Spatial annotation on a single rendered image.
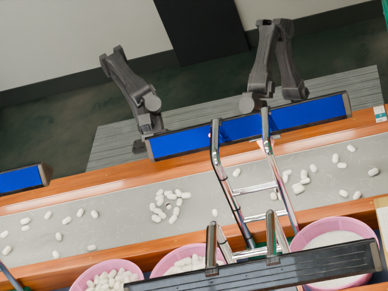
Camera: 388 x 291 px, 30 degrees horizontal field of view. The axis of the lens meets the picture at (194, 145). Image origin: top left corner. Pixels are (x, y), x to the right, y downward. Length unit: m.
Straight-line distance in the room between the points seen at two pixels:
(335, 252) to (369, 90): 1.21
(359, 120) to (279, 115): 0.49
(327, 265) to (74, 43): 3.19
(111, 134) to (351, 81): 1.01
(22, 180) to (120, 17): 2.26
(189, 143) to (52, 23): 2.54
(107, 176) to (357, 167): 0.93
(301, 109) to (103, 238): 0.85
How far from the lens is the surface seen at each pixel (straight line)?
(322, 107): 2.11
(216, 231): 1.83
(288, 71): 2.63
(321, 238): 2.24
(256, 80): 2.41
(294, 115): 2.12
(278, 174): 2.07
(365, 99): 2.78
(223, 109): 2.94
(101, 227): 2.58
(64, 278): 2.52
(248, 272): 1.74
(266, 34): 2.48
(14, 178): 2.39
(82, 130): 4.44
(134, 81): 2.59
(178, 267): 2.31
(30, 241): 2.70
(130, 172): 2.69
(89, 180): 2.76
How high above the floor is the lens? 2.40
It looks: 38 degrees down
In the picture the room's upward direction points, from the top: 24 degrees counter-clockwise
